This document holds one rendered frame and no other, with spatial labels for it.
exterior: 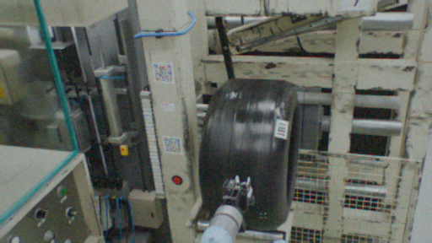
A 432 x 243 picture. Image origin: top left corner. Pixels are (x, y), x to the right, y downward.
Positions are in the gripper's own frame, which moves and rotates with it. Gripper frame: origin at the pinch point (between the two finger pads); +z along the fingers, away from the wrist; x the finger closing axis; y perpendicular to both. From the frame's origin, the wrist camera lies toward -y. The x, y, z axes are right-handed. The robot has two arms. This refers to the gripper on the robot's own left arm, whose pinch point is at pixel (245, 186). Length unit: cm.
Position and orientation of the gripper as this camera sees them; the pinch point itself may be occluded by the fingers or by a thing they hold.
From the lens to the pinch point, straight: 133.3
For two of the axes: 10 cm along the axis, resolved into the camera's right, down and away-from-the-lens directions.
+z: 2.8, -3.5, 8.9
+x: -9.6, -0.7, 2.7
